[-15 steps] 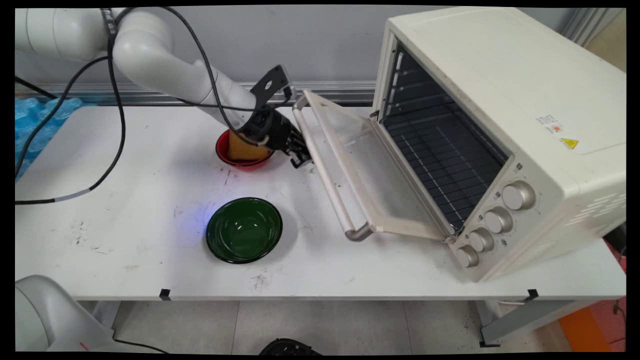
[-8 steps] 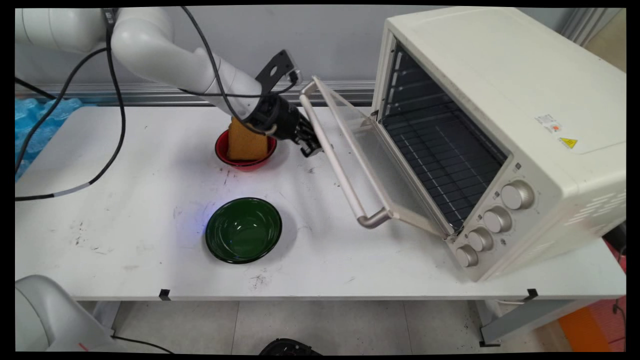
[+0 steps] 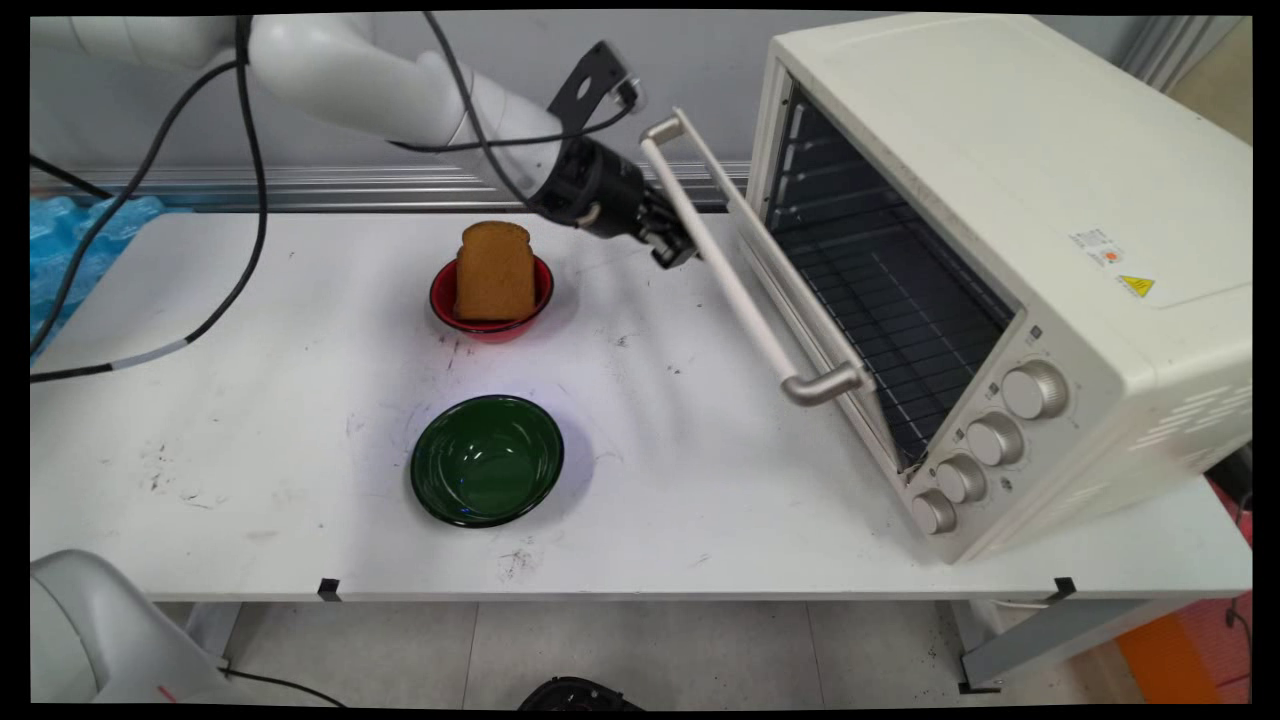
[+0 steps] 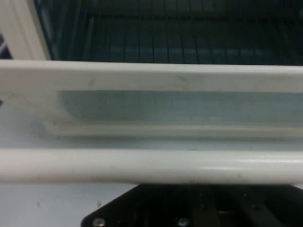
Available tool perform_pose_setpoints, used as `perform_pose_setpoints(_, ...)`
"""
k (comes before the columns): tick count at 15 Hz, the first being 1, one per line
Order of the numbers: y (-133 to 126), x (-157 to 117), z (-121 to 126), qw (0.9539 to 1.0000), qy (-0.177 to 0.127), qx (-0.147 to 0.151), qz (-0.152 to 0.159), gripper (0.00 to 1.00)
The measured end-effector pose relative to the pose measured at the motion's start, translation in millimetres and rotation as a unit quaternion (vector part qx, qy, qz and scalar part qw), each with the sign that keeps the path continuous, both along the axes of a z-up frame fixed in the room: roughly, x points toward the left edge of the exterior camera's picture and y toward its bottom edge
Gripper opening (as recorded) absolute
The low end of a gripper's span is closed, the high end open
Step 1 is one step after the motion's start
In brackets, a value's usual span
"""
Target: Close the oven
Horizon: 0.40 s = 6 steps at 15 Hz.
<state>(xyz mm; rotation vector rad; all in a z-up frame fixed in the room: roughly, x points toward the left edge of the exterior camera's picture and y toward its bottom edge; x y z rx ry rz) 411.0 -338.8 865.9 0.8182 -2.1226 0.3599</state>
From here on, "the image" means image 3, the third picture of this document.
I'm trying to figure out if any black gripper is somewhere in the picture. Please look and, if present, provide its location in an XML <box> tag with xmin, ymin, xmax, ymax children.
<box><xmin>528</xmin><ymin>137</ymin><xmax>701</xmax><ymax>271</ymax></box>

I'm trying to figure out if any cream oven door with handle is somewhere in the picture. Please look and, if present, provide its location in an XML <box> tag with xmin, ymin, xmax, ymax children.
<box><xmin>639</xmin><ymin>107</ymin><xmax>903</xmax><ymax>473</ymax></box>

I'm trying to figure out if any grey-white robot base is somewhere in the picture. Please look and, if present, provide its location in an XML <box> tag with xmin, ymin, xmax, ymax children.
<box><xmin>30</xmin><ymin>549</ymin><xmax>243</xmax><ymax>705</ymax></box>

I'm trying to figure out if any brown toast bread slice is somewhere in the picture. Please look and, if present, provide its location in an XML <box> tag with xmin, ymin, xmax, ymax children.
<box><xmin>454</xmin><ymin>221</ymin><xmax>538</xmax><ymax>322</ymax></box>

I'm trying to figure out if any red bowl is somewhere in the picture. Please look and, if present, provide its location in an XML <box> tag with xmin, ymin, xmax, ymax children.
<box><xmin>429</xmin><ymin>254</ymin><xmax>555</xmax><ymax>345</ymax></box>

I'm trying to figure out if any dark green bowl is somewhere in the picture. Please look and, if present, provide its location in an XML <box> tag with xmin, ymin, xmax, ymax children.
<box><xmin>410</xmin><ymin>394</ymin><xmax>566</xmax><ymax>529</ymax></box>

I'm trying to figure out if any cream toaster oven body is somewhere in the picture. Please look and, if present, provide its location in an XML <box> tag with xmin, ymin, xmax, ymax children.
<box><xmin>740</xmin><ymin>12</ymin><xmax>1253</xmax><ymax>565</ymax></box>

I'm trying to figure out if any silver oven knob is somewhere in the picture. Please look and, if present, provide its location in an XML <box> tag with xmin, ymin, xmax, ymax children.
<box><xmin>966</xmin><ymin>412</ymin><xmax>1026</xmax><ymax>468</ymax></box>
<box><xmin>911</xmin><ymin>489</ymin><xmax>958</xmax><ymax>536</ymax></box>
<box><xmin>935</xmin><ymin>454</ymin><xmax>988</xmax><ymax>505</ymax></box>
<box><xmin>1002</xmin><ymin>361</ymin><xmax>1071</xmax><ymax>421</ymax></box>

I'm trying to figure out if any white printed oven label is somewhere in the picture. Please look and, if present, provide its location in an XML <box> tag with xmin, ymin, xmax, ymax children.
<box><xmin>1067</xmin><ymin>227</ymin><xmax>1127</xmax><ymax>267</ymax></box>

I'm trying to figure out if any black object on floor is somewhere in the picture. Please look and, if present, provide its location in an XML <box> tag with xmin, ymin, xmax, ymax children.
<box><xmin>517</xmin><ymin>676</ymin><xmax>643</xmax><ymax>712</ymax></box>

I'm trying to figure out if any grey curtain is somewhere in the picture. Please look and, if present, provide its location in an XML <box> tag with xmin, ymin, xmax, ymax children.
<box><xmin>1118</xmin><ymin>15</ymin><xmax>1219</xmax><ymax>93</ymax></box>

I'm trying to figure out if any grey metal table leg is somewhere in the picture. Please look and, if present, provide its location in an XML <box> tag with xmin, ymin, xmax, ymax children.
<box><xmin>955</xmin><ymin>598</ymin><xmax>1206</xmax><ymax>695</ymax></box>

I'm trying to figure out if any blue bubble wrap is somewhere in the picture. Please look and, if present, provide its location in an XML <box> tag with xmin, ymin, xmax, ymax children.
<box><xmin>30</xmin><ymin>194</ymin><xmax>167</xmax><ymax>363</ymax></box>

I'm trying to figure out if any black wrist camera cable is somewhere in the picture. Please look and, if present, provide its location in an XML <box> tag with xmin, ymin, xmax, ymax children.
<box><xmin>388</xmin><ymin>11</ymin><xmax>639</xmax><ymax>206</ymax></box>

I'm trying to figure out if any wire oven rack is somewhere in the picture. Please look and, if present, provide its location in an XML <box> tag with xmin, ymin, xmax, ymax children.
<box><xmin>768</xmin><ymin>200</ymin><xmax>1013</xmax><ymax>467</ymax></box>

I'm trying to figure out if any aluminium wall rail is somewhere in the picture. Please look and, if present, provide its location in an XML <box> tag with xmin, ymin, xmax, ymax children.
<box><xmin>30</xmin><ymin>162</ymin><xmax>752</xmax><ymax>213</ymax></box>

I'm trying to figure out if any black cable with grey tape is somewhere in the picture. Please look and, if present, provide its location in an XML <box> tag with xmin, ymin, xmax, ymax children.
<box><xmin>30</xmin><ymin>14</ymin><xmax>270</xmax><ymax>384</ymax></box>

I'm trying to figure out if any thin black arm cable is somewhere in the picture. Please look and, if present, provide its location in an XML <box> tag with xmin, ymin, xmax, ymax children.
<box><xmin>30</xmin><ymin>60</ymin><xmax>247</xmax><ymax>359</ymax></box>

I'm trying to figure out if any thin black floor cable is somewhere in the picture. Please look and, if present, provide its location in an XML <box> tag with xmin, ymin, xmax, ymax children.
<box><xmin>218</xmin><ymin>664</ymin><xmax>347</xmax><ymax>709</ymax></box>

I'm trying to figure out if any black cable behind table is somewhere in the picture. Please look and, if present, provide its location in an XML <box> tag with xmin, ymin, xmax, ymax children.
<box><xmin>30</xmin><ymin>154</ymin><xmax>113</xmax><ymax>200</ymax></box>

